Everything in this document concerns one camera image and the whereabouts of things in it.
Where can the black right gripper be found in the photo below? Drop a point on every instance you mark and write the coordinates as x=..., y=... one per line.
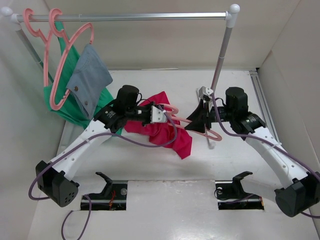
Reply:
x=198, y=117

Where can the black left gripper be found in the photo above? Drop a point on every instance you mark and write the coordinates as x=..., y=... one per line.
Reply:
x=148, y=106

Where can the red t shirt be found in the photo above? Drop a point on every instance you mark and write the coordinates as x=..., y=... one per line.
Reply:
x=161, y=133

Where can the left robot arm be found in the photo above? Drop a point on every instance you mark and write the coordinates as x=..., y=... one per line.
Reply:
x=55, y=178

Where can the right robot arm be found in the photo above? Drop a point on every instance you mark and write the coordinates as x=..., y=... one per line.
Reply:
x=299, y=186

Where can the green t shirt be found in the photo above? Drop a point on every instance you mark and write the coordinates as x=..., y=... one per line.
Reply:
x=70, y=111

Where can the pink hanger with clothes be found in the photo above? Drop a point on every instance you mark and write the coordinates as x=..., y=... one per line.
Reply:
x=69, y=42

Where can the blue denim garment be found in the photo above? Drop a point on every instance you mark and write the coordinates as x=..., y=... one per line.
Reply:
x=89, y=78

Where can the metal clothes rack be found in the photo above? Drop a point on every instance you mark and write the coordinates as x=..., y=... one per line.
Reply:
x=15, y=20

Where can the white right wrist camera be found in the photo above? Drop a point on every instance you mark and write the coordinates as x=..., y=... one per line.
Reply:
x=204, y=93

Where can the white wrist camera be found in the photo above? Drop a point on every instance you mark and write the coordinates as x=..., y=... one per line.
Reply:
x=204, y=93
x=157, y=115

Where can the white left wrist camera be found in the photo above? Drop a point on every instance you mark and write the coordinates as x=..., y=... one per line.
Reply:
x=157, y=115

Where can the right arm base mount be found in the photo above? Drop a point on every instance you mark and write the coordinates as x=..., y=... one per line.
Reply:
x=231, y=196

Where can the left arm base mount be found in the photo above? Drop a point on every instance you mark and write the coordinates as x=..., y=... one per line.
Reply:
x=113, y=196

